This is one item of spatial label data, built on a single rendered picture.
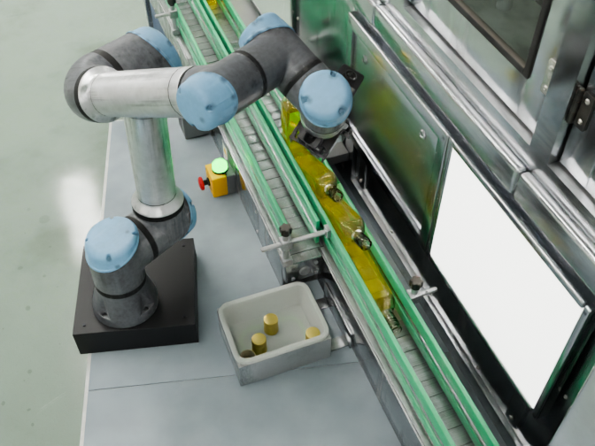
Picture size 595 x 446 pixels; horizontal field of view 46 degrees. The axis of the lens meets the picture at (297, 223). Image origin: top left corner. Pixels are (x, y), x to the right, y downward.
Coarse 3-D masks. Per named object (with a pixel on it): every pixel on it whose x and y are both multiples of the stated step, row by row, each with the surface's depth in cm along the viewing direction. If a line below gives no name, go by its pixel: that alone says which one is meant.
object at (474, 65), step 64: (320, 0) 189; (384, 0) 150; (448, 0) 128; (512, 0) 112; (576, 0) 95; (448, 64) 132; (512, 64) 115; (576, 64) 98; (512, 128) 117; (576, 128) 105; (384, 192) 181; (512, 192) 119; (576, 192) 107; (576, 256) 106; (448, 320) 165; (576, 384) 121
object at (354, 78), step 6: (342, 66) 123; (348, 66) 123; (342, 72) 122; (348, 72) 122; (354, 72) 123; (348, 78) 121; (354, 78) 122; (360, 78) 123; (354, 84) 122; (354, 90) 121
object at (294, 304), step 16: (272, 288) 168; (288, 288) 169; (304, 288) 169; (224, 304) 165; (240, 304) 166; (256, 304) 168; (272, 304) 170; (288, 304) 173; (304, 304) 171; (224, 320) 162; (240, 320) 170; (256, 320) 171; (288, 320) 171; (304, 320) 171; (320, 320) 162; (240, 336) 168; (272, 336) 168; (288, 336) 168; (304, 336) 168; (320, 336) 159; (240, 352) 165; (272, 352) 156
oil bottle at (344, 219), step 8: (320, 200) 173; (328, 200) 172; (328, 208) 169; (336, 208) 168; (344, 208) 168; (328, 216) 168; (336, 216) 165; (344, 216) 164; (352, 216) 164; (336, 224) 164; (344, 224) 161; (352, 224) 161; (360, 224) 161; (336, 232) 166; (344, 232) 161; (352, 232) 160; (344, 240) 162
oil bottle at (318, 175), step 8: (304, 152) 187; (296, 160) 183; (304, 160) 182; (312, 160) 181; (304, 168) 178; (312, 168) 176; (320, 168) 176; (312, 176) 173; (320, 176) 171; (328, 176) 171; (312, 184) 174; (320, 184) 170; (336, 184) 171; (320, 192) 171
